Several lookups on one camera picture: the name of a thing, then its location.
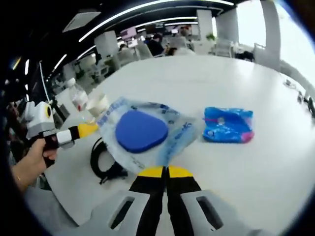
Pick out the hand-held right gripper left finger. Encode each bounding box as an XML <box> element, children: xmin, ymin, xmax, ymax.
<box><xmin>90</xmin><ymin>166</ymin><xmax>165</xmax><ymax>236</ymax></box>

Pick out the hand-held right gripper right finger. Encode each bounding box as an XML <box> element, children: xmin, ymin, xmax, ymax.
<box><xmin>167</xmin><ymin>165</ymin><xmax>241</xmax><ymax>236</ymax></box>

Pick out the black cable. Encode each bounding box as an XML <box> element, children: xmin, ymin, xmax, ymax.
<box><xmin>90</xmin><ymin>136</ymin><xmax>129</xmax><ymax>185</ymax></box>

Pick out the clear water bottle red label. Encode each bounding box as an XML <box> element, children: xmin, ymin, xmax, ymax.
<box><xmin>66</xmin><ymin>78</ymin><xmax>90</xmax><ymax>117</ymax></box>

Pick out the white printed paper cup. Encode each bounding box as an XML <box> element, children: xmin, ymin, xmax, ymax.
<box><xmin>86</xmin><ymin>93</ymin><xmax>109</xmax><ymax>118</ymax></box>

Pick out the clear packet with blue pad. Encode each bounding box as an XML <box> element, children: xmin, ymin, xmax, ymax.
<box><xmin>96</xmin><ymin>96</ymin><xmax>200</xmax><ymax>174</ymax></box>

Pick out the blue plastic packet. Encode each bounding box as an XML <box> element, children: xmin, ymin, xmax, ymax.
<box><xmin>202</xmin><ymin>106</ymin><xmax>255</xmax><ymax>144</ymax></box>

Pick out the person's left hand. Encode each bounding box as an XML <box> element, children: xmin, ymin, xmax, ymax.
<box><xmin>26</xmin><ymin>140</ymin><xmax>58</xmax><ymax>174</ymax></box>

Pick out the black computer monitor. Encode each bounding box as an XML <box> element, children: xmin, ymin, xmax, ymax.
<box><xmin>36</xmin><ymin>60</ymin><xmax>50</xmax><ymax>104</ymax></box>

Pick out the grey chair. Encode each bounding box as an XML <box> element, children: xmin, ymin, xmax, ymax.
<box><xmin>24</xmin><ymin>186</ymin><xmax>99</xmax><ymax>227</ymax></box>

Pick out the ceiling air vent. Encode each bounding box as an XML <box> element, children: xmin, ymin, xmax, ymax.
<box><xmin>62</xmin><ymin>10</ymin><xmax>102</xmax><ymax>33</ymax></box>

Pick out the long ceiling light strip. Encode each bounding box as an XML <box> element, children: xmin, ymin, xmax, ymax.
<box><xmin>78</xmin><ymin>0</ymin><xmax>235</xmax><ymax>43</ymax></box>

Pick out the white office chair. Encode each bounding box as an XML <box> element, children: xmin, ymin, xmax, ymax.
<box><xmin>216</xmin><ymin>40</ymin><xmax>233</xmax><ymax>58</ymax></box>

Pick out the black headset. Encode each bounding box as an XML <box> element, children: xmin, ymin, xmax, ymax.
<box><xmin>297</xmin><ymin>90</ymin><xmax>315</xmax><ymax>117</ymax></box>

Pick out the pink wall screen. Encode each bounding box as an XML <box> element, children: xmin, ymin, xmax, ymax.
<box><xmin>120</xmin><ymin>27</ymin><xmax>137</xmax><ymax>38</ymax></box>

